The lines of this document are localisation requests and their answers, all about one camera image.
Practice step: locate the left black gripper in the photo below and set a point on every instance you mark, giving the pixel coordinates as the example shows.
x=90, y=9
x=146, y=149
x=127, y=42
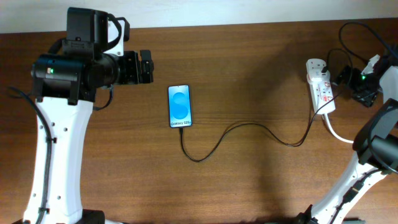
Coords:
x=132, y=74

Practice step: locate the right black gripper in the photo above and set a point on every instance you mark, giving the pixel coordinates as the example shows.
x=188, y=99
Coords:
x=365, y=98

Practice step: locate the blue screen Galaxy smartphone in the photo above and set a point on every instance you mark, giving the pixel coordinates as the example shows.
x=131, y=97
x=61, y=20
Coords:
x=180, y=112

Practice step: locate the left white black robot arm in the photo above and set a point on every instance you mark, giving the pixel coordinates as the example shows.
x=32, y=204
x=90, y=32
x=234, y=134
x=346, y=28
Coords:
x=65, y=81

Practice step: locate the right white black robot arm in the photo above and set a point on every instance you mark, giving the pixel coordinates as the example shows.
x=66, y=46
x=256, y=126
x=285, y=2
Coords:
x=374, y=158

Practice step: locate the white USB charger plug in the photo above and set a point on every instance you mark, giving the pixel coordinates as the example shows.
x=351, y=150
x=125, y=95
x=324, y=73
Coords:
x=316, y=76

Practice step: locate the white power strip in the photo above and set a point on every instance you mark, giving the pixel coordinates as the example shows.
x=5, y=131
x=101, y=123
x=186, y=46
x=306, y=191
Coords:
x=321, y=93

